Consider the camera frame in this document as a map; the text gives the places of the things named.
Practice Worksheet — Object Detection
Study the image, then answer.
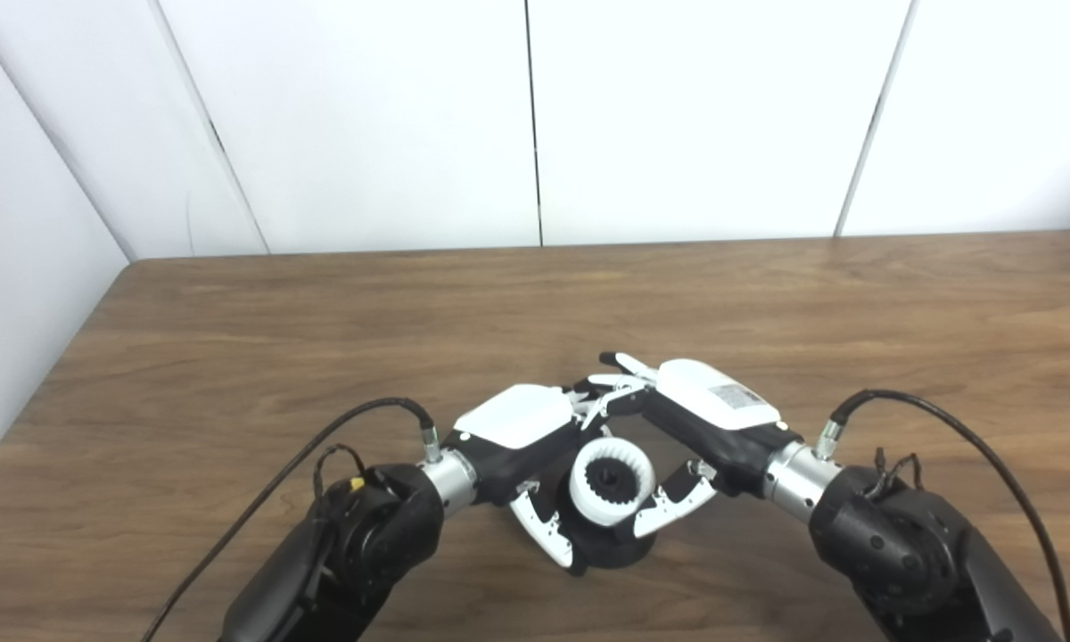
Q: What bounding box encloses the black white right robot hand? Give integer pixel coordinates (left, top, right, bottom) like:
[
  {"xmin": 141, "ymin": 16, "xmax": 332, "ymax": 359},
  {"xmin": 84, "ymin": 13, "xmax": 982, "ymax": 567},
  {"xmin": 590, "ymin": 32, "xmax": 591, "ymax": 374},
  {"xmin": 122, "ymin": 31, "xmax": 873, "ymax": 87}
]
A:
[{"xmin": 599, "ymin": 352, "xmax": 803, "ymax": 540}]

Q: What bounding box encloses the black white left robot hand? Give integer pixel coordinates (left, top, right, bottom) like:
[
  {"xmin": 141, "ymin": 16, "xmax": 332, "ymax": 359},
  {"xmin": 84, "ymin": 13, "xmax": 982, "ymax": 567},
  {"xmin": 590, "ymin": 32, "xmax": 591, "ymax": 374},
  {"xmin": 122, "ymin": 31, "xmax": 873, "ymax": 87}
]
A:
[{"xmin": 441, "ymin": 374, "xmax": 630, "ymax": 572}]

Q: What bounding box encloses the white plastic ring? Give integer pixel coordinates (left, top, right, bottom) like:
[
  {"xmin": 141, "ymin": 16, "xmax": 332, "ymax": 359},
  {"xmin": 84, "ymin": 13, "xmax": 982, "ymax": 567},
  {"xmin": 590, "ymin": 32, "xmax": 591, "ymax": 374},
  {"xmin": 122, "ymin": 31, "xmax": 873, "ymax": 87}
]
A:
[{"xmin": 570, "ymin": 437, "xmax": 657, "ymax": 525}]

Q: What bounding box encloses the round black plastic part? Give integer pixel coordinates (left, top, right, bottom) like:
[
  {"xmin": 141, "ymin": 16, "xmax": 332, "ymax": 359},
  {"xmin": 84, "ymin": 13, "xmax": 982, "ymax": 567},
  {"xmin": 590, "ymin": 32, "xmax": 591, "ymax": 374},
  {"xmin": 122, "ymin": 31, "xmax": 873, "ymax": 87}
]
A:
[{"xmin": 562, "ymin": 459, "xmax": 656, "ymax": 576}]

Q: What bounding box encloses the thin left arm wire bundle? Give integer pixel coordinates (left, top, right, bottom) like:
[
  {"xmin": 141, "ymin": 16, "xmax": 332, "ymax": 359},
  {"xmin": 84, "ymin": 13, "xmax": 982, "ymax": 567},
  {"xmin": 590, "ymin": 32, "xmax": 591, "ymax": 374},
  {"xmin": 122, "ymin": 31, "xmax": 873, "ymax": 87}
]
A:
[{"xmin": 312, "ymin": 443, "xmax": 368, "ymax": 502}]

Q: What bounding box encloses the thin arm wire bundle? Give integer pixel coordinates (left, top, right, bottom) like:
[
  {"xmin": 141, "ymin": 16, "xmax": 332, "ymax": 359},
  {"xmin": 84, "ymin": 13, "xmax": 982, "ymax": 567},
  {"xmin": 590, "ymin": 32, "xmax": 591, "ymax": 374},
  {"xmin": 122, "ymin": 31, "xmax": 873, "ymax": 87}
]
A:
[
  {"xmin": 312, "ymin": 443, "xmax": 368, "ymax": 502},
  {"xmin": 865, "ymin": 449, "xmax": 924, "ymax": 500}
]

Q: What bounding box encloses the thin right arm wire bundle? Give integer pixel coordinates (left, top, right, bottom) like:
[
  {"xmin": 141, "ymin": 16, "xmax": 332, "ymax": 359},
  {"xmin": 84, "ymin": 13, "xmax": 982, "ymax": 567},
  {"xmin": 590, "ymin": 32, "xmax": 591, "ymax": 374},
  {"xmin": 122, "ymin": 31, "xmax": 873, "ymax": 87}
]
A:
[{"xmin": 865, "ymin": 449, "xmax": 924, "ymax": 500}]

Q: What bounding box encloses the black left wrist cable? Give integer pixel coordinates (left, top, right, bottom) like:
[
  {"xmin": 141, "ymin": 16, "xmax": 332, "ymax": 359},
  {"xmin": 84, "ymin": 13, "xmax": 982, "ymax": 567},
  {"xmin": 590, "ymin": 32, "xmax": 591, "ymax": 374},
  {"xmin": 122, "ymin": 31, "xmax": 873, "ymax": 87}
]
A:
[{"xmin": 140, "ymin": 398, "xmax": 442, "ymax": 642}]

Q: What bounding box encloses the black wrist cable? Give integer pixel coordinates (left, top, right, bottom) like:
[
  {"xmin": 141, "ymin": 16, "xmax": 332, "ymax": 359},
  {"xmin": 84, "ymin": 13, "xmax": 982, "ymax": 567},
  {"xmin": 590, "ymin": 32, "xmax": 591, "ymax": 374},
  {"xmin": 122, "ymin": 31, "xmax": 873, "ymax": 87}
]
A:
[
  {"xmin": 140, "ymin": 398, "xmax": 442, "ymax": 642},
  {"xmin": 816, "ymin": 389, "xmax": 1070, "ymax": 642}
]

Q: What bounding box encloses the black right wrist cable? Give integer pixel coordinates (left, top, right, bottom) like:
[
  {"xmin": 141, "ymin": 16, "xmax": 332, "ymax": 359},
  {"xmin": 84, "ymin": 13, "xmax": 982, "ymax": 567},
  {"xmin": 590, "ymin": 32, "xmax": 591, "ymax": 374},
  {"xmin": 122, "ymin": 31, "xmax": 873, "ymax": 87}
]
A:
[{"xmin": 816, "ymin": 389, "xmax": 1070, "ymax": 642}]

